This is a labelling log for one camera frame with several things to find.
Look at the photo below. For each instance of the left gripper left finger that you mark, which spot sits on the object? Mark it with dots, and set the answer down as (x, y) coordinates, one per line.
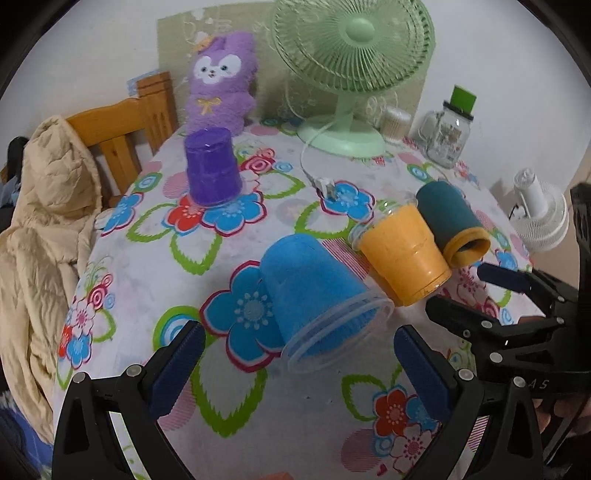
(86, 445)

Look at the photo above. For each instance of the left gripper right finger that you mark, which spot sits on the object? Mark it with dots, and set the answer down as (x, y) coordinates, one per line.
(511, 445)

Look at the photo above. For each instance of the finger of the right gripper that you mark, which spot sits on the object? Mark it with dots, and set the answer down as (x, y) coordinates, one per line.
(487, 337)
(552, 296)

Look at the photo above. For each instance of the orange plastic cup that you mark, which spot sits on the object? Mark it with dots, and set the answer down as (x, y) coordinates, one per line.
(398, 243)

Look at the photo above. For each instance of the blue plastic cup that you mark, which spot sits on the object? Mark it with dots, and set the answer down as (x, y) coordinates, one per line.
(323, 310)

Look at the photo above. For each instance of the teal and yellow cup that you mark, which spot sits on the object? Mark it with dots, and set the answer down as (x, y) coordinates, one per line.
(459, 234)

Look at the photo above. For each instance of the purple plastic cup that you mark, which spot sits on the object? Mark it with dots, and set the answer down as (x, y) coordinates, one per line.
(212, 169)

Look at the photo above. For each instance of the white standing fan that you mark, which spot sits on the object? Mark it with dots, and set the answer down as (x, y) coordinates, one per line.
(544, 223)

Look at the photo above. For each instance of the glass jar green lid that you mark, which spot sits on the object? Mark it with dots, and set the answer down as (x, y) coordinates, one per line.
(444, 133)

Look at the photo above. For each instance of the beige quilted jacket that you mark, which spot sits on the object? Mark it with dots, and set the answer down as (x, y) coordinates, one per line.
(43, 254)

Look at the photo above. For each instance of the floral tablecloth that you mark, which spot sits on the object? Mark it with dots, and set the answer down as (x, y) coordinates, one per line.
(161, 261)

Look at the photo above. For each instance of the cotton swab container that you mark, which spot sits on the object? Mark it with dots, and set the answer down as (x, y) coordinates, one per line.
(396, 123)

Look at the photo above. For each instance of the wooden chair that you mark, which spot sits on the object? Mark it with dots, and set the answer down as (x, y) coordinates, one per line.
(110, 128)

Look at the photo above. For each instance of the green desk fan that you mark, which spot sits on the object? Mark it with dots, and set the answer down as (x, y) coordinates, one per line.
(352, 49)

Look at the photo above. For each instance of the purple plush rabbit toy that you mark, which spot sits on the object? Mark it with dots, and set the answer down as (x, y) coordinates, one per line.
(221, 71)

